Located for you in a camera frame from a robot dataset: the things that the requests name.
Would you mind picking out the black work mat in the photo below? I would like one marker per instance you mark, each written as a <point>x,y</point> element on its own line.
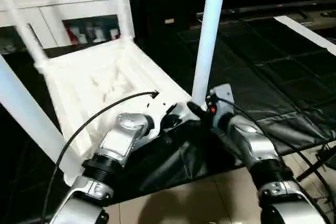
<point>252,66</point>

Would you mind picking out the small yellow label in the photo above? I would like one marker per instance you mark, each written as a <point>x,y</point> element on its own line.
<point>169,21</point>

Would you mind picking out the black tripod stand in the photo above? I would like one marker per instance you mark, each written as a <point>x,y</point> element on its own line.
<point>317,163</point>

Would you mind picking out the red bottle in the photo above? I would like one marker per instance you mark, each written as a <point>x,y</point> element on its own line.
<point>73,34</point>

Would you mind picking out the white glass-door cabinet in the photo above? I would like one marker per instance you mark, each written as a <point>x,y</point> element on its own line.
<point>52,9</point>

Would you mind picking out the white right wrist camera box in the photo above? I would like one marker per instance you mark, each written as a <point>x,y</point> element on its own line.
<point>220,97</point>

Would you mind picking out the dark metal rail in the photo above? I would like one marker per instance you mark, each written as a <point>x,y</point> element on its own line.
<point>268,8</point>

